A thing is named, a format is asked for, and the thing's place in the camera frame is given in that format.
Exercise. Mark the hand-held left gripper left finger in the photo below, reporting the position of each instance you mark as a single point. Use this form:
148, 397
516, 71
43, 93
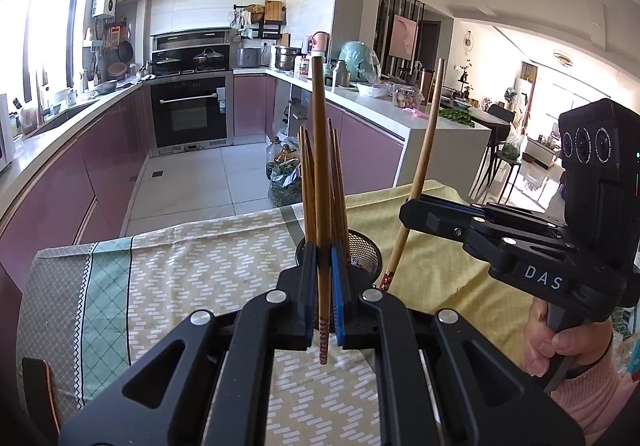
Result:
312, 296

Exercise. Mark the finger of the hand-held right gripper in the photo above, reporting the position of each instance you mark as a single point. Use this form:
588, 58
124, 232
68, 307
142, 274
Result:
442, 199
435, 221

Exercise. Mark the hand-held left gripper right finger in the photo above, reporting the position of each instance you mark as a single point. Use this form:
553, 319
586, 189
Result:
337, 296

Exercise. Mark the black mesh utensil holder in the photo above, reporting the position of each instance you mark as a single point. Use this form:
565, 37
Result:
362, 251

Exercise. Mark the red-tipped wooden chopstick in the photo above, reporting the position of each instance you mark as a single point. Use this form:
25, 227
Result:
425, 146
321, 176

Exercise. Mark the bunch of wooden chopsticks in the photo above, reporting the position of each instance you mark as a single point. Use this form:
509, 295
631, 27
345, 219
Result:
307, 196

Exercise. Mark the person's right hand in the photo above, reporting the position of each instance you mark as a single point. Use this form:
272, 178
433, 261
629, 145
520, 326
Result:
565, 348

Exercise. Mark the yellow cloth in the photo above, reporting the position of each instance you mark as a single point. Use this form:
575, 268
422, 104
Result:
450, 276

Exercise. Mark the black dining chair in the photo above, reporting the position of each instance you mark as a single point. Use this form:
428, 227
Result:
502, 161

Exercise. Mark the green leafy vegetables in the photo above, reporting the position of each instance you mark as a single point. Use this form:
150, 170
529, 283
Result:
456, 116

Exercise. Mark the pink base cabinet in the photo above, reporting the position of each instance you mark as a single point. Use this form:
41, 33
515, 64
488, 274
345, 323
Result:
75, 166
370, 151

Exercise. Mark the pink wrapper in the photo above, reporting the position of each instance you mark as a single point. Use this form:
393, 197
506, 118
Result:
419, 112

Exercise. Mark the clear plastic food box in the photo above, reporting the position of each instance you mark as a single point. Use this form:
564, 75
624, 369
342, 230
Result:
407, 99

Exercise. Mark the plastic bag of greens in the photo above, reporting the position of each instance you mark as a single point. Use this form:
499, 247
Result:
285, 186

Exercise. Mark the copper tumbler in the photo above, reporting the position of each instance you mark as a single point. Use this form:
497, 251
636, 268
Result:
426, 85

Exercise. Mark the patterned green beige tablecloth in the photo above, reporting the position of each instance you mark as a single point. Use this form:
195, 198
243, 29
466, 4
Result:
200, 256

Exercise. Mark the white bowl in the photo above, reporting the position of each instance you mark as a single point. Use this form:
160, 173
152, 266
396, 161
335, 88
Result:
374, 90

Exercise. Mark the oil bottle orange label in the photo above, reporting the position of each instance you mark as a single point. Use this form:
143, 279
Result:
289, 159

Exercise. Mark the clear plastic bottle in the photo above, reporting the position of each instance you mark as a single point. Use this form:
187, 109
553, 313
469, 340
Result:
272, 154

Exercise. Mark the dark wooden door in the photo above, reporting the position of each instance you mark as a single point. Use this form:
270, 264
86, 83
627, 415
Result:
429, 46

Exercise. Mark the steel thermos flask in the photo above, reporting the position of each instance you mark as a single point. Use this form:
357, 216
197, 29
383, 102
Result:
341, 75

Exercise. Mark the mint green air fryer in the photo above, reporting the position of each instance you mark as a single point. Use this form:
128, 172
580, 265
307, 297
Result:
357, 59

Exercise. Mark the dark slatted partition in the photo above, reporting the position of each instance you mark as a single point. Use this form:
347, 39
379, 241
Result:
384, 26

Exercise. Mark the pink electric kettle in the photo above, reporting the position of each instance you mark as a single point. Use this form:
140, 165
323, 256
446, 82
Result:
320, 42

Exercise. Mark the steel stockpot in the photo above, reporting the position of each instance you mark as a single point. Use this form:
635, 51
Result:
287, 59

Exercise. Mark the built-in black oven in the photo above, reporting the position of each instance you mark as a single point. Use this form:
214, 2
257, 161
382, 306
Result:
192, 116

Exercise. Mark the silver rice cooker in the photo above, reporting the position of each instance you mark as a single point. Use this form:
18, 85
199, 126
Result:
248, 57

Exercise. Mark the wooden cutting board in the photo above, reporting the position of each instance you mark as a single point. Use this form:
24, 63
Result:
273, 11

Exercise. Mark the black lidded pot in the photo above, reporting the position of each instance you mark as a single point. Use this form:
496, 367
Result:
208, 58
167, 61

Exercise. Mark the black range hood stove unit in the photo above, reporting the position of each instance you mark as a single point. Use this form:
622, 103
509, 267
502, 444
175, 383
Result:
190, 39

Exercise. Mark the smartphone with orange edge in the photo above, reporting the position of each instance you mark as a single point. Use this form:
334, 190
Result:
37, 391

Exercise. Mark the steel mixing bowl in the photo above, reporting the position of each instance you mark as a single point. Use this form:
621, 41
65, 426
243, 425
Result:
106, 87

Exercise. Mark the black hanging frying pan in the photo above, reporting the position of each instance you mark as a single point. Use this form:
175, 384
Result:
126, 51

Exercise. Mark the kitchen sink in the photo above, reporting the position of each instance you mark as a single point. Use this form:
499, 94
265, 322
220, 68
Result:
60, 115

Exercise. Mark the orange hanging board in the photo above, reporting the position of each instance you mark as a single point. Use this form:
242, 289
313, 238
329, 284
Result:
117, 35

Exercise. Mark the kitchen window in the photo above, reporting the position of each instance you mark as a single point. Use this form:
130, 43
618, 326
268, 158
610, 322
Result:
55, 11

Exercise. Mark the wall clock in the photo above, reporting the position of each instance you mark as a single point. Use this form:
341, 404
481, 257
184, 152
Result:
468, 40

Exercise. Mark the pink wall picture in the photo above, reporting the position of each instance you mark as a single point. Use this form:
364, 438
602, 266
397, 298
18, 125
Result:
405, 37

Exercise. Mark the black wall rack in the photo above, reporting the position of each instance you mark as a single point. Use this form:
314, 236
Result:
265, 32

